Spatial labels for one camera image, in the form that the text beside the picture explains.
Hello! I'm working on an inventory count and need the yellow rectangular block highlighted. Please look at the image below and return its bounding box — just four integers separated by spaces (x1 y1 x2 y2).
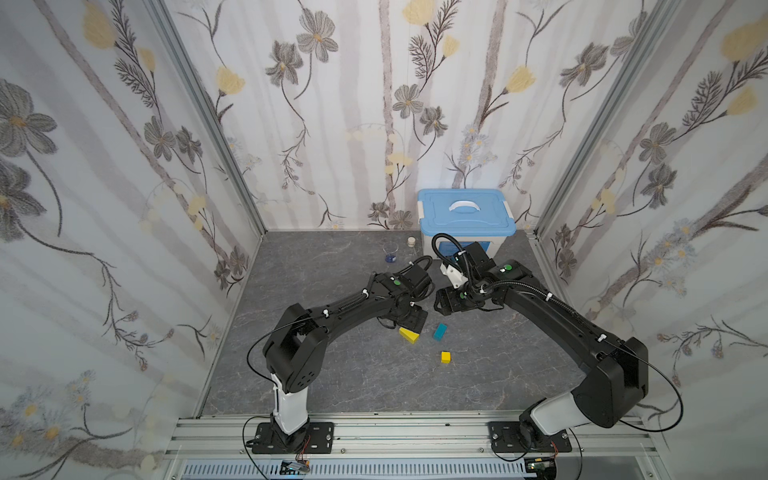
399 328 420 344

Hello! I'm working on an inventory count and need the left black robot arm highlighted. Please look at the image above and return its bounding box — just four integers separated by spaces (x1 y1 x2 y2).
245 255 434 453

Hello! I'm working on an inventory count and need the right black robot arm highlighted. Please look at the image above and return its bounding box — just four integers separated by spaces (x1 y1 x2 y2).
431 233 655 451

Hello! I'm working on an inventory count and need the teal rectangular block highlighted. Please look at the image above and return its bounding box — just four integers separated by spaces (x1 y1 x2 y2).
433 323 447 341

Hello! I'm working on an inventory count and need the glass beaker blue liquid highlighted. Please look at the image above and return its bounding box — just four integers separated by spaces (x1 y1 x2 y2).
382 240 399 264

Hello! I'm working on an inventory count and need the small clear corked bottle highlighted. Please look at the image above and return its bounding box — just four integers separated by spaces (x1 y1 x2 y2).
404 236 419 264

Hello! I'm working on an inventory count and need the blue lid storage box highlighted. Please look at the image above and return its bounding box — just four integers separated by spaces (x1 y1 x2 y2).
417 189 517 257

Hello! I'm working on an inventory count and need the small circuit board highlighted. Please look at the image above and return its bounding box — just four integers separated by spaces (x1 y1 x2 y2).
279 460 311 475

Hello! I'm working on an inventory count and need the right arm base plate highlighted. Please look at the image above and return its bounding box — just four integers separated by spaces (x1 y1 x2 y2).
486 421 573 454

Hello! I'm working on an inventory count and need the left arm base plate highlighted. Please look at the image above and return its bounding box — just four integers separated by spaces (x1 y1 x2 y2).
245 421 335 454

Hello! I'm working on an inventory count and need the white slotted cable duct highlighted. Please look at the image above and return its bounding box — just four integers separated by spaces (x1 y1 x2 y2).
178 458 537 479

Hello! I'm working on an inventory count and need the aluminium frame rail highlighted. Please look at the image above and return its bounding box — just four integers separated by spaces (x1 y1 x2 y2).
164 410 660 460

